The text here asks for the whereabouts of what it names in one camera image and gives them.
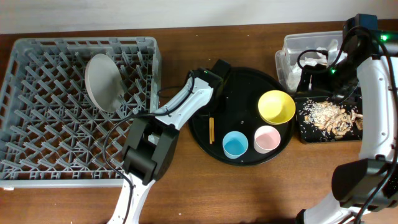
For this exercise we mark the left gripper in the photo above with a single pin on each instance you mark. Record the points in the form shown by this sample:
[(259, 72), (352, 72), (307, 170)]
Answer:
[(219, 90)]

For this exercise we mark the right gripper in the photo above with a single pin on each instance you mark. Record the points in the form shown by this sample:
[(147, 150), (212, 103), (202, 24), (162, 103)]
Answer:
[(318, 82)]

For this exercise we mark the wooden chopstick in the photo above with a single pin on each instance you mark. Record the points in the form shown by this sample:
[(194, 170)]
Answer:
[(211, 130)]

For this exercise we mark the white tissue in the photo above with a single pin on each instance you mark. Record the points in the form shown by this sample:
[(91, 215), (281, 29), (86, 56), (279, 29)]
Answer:
[(311, 59)]

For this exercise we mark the peanut shells and rice waste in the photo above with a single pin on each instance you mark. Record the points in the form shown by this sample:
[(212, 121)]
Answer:
[(332, 121)]

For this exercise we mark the yellow bowl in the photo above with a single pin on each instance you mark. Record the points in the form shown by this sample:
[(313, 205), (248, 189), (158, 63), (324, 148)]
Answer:
[(276, 107)]

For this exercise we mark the grey round plate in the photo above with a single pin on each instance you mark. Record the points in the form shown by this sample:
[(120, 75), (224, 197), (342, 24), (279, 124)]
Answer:
[(103, 83)]

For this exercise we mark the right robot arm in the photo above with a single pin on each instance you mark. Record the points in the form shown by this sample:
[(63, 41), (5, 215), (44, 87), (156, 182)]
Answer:
[(369, 184)]

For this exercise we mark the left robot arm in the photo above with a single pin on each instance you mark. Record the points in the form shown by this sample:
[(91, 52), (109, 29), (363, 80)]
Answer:
[(152, 138)]

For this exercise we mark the grey plastic dishwasher rack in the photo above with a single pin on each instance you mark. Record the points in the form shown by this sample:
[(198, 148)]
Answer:
[(52, 135)]

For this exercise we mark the round black tray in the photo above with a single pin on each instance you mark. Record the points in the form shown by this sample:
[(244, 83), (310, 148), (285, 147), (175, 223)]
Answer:
[(243, 89)]

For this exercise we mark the blue cup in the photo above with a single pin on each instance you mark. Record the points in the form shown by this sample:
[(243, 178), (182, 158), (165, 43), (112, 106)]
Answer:
[(234, 144)]

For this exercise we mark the clear plastic bin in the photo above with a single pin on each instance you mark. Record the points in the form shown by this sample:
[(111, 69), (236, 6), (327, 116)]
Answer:
[(295, 45)]

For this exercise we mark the black rectangular bin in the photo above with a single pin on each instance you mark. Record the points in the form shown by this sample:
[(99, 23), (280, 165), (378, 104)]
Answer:
[(315, 138)]

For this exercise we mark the pink cup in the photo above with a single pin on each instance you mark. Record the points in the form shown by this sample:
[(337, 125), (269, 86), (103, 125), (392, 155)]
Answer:
[(266, 139)]

